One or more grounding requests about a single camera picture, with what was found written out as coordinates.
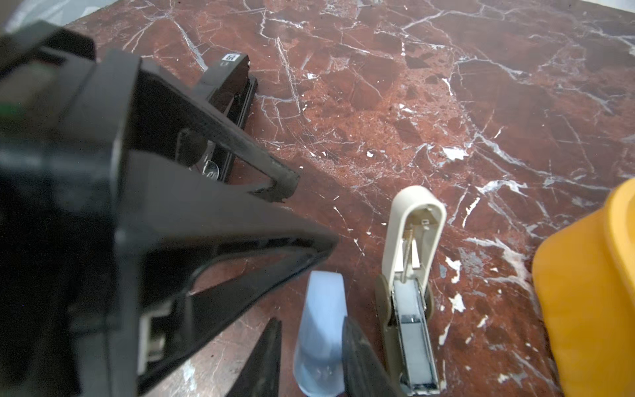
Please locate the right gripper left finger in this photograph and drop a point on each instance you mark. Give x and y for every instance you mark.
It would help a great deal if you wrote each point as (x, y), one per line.
(260, 375)

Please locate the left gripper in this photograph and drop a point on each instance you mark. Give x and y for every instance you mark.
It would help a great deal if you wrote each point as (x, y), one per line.
(70, 303)

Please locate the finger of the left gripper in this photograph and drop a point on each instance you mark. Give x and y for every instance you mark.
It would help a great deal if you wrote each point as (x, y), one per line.
(172, 224)
(165, 106)

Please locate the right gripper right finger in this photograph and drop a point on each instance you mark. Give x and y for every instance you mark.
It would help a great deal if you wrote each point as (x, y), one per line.
(363, 372)

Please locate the blue mini stapler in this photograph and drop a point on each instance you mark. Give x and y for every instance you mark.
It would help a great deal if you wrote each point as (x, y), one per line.
(318, 369)

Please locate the white mini stapler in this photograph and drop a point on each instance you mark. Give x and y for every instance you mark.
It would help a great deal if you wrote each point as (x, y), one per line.
(404, 302)

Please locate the yellow plastic tray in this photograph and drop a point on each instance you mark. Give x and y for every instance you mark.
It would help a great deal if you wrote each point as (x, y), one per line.
(584, 279)

